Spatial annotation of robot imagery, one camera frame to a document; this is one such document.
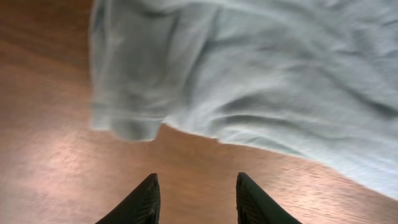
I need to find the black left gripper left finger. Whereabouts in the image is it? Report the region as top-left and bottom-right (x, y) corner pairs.
(96, 173), (160, 224)

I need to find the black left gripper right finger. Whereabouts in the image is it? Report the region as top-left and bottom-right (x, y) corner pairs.
(236, 172), (301, 224)

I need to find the light teal t-shirt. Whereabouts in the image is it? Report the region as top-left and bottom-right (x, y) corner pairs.
(90, 0), (397, 198)

